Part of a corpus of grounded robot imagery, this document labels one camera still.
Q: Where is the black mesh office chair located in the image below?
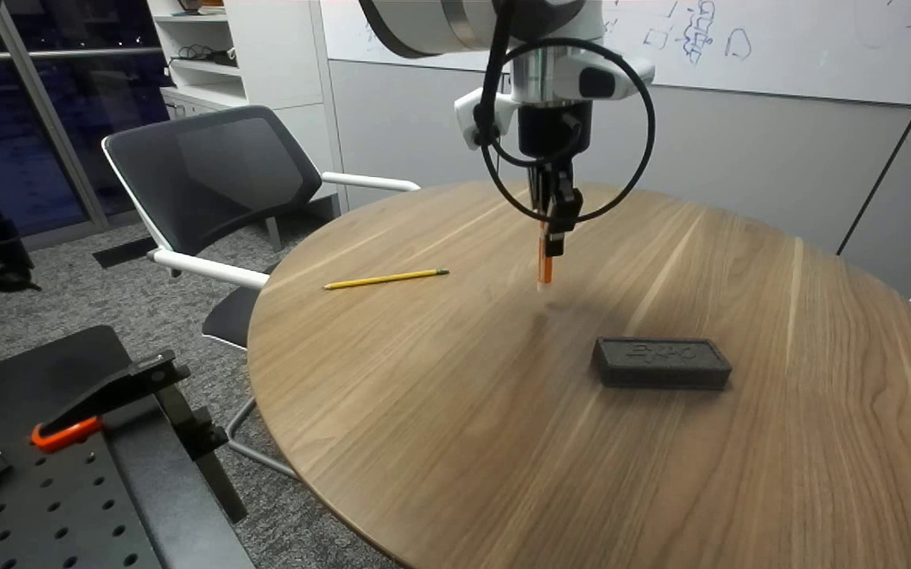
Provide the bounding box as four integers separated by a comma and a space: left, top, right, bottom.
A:
97, 102, 425, 484

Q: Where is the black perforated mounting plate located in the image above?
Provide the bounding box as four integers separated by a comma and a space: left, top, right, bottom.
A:
0, 323, 260, 569

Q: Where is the white shelving unit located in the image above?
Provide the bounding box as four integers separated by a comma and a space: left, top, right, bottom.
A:
142, 0, 346, 203

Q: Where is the black looped cable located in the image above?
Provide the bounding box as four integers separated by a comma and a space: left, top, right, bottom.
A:
474, 0, 658, 228

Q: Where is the black clamp with orange handle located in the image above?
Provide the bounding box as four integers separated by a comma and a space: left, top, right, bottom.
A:
26, 352, 249, 523

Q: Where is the black whiteboard eraser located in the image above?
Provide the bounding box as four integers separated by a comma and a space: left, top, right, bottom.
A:
590, 334, 735, 392

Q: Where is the white wall whiteboard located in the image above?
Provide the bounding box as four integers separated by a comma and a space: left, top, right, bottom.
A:
316, 0, 911, 112

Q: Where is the orange and white marker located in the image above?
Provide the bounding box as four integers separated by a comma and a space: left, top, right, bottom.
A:
534, 220, 555, 289

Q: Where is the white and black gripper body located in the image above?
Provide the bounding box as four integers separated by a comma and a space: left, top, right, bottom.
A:
450, 45, 658, 171

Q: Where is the yellow pencil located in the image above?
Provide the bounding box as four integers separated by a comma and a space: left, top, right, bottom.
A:
321, 266, 453, 293

